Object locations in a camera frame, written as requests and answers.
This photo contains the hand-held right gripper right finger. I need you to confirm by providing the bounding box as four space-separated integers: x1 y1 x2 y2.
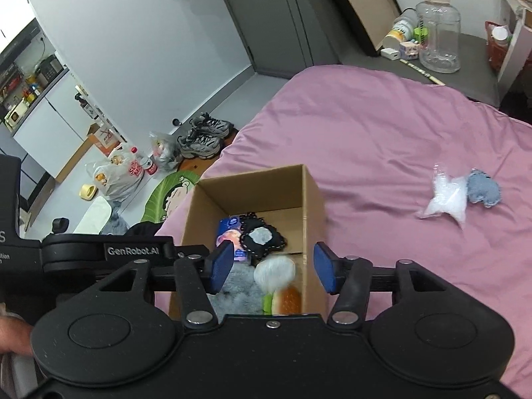
314 241 460 328

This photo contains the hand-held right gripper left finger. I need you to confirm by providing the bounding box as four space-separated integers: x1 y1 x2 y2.
83 241 234 328

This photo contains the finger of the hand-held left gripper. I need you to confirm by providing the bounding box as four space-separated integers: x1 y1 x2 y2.
174 244 212 263

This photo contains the blue fluffy plush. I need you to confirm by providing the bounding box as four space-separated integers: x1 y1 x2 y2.
207 258 271 317

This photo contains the blue tissue packet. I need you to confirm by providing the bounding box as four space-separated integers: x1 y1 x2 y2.
216 216 252 265

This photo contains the black lace coaster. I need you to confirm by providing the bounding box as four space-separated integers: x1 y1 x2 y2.
240 213 288 258

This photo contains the burger toy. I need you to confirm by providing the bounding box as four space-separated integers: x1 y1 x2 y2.
262 285 303 316

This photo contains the white fluffy puff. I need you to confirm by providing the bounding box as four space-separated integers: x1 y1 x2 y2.
253 255 297 294

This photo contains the brown cardboard box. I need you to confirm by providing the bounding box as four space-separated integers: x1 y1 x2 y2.
168 164 329 321

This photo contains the person's left hand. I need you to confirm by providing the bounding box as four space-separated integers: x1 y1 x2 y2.
0 314 35 357

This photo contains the grey fluffy cloth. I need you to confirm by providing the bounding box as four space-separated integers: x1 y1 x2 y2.
102 212 130 236

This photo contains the green cartoon mat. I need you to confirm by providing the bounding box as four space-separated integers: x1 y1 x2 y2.
140 170 201 223

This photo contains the white plastic shopping bag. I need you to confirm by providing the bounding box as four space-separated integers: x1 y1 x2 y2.
85 150 144 200

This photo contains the clear bag of items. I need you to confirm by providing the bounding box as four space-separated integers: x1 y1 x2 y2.
149 131 184 171

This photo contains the grey sneaker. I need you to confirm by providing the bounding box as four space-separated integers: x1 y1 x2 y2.
189 112 236 138
178 131 223 160

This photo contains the orange cardboard box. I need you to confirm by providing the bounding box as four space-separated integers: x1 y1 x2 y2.
86 122 122 151

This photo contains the white kitchen cabinet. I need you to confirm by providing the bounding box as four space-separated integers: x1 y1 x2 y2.
12 77 103 180

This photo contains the purple bed sheet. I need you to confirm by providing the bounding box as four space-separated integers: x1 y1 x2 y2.
154 64 532 399

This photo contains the clear bag of white stuffing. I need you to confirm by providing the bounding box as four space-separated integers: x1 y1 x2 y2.
416 163 470 229

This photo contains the blue denim pad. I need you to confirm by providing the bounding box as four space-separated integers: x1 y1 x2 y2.
466 169 503 209

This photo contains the black countertop appliance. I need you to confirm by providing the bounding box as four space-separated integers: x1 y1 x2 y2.
37 55 63 79

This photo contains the wooden ruler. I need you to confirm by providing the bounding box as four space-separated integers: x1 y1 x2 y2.
400 59 446 86

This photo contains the black range hood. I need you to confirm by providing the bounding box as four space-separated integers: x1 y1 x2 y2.
0 19 39 57

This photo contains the grey bench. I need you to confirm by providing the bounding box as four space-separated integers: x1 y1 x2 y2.
332 29 500 106

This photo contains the small cube toy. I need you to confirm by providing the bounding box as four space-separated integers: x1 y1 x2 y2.
399 39 421 60

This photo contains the white supplement bottle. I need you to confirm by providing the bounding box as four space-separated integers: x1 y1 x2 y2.
382 16 418 51

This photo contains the grey door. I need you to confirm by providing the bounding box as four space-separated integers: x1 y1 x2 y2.
210 0 345 79

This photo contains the clear plastic jar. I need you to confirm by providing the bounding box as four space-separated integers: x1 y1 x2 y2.
415 0 462 74

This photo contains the large flat brown box lid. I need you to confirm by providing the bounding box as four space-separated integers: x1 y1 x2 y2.
314 0 402 56

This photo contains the white desk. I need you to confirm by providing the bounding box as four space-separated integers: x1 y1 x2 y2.
496 0 532 88

